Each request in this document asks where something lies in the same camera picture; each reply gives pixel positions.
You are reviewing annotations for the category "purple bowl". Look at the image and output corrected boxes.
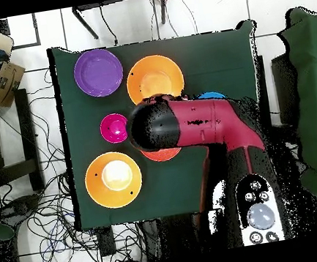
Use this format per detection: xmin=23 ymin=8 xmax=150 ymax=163
xmin=71 ymin=45 xmax=127 ymax=101

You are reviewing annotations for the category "black rectangular frame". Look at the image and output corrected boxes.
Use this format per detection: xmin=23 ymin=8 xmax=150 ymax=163
xmin=0 ymin=12 xmax=42 ymax=53

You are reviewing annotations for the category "large orange bowl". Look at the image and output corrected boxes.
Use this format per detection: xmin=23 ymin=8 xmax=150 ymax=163
xmin=122 ymin=50 xmax=187 ymax=108
xmin=81 ymin=147 xmax=147 ymax=213

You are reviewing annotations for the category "black metal stand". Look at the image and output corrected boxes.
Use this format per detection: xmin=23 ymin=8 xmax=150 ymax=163
xmin=71 ymin=0 xmax=175 ymax=45

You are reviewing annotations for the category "tangle of black cables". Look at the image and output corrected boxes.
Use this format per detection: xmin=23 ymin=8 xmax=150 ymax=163
xmin=0 ymin=56 xmax=150 ymax=262

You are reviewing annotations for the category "black stool frame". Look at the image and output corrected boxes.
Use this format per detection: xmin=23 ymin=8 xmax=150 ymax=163
xmin=0 ymin=87 xmax=47 ymax=198

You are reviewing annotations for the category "blue cable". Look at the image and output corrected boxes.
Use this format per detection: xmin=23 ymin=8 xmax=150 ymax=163
xmin=33 ymin=212 xmax=83 ymax=262

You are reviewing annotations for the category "large blue bowl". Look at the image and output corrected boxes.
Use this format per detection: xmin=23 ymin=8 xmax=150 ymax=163
xmin=195 ymin=89 xmax=228 ymax=104

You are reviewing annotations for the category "dark green tablecloth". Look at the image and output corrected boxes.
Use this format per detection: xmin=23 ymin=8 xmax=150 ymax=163
xmin=46 ymin=15 xmax=282 ymax=233

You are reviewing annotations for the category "pink bowl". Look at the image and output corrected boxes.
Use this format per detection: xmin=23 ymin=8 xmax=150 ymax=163
xmin=97 ymin=111 xmax=133 ymax=146

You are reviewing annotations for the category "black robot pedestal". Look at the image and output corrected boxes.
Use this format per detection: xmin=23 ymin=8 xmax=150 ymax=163
xmin=137 ymin=211 xmax=209 ymax=262

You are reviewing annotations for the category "black power strip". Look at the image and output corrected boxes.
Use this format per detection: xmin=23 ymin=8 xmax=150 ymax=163
xmin=95 ymin=226 xmax=117 ymax=259

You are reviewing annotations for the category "red-orange bowl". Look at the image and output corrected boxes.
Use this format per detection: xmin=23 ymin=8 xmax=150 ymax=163
xmin=140 ymin=144 xmax=184 ymax=165

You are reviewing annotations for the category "black pedestal leg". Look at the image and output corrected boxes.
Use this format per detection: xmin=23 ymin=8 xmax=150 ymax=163
xmin=0 ymin=192 xmax=45 ymax=228

